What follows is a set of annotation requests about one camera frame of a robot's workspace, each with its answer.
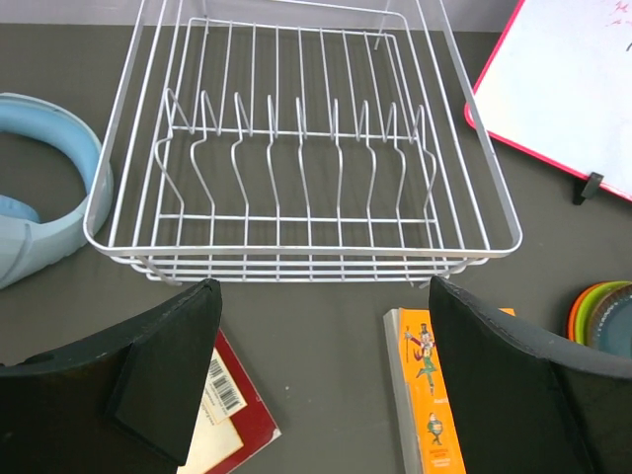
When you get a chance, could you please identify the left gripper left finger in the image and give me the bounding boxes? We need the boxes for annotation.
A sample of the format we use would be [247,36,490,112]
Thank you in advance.
[1,278,222,473]

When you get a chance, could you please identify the orange paperback book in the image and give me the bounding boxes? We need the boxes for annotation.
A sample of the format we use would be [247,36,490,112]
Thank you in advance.
[383,306,517,474]

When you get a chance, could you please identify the orange plastic plate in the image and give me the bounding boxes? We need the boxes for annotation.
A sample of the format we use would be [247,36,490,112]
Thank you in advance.
[566,281,604,342]

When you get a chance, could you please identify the black whiteboard stand clip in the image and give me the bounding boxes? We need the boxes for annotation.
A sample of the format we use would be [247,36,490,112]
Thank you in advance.
[572,172,603,205]

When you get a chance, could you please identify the light blue headphones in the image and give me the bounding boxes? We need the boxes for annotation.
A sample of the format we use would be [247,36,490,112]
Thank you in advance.
[1,93,115,288]

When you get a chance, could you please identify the lime green plastic plate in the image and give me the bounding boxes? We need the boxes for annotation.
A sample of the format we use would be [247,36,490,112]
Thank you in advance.
[575,280,631,345]

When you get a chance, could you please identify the white wire dish rack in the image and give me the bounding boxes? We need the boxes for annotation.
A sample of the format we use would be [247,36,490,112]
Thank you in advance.
[83,1,523,286]

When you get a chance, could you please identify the red and white book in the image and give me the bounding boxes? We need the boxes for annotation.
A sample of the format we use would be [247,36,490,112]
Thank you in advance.
[177,332,281,474]

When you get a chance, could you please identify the dark green ceramic plate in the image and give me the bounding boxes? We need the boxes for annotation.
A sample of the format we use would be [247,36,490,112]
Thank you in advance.
[587,284,631,358]

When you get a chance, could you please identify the pink framed whiteboard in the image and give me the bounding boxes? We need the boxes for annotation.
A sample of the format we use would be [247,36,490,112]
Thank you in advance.
[464,0,631,198]

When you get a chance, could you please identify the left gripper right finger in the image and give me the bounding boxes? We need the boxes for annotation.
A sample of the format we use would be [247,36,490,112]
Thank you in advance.
[429,276,631,473]

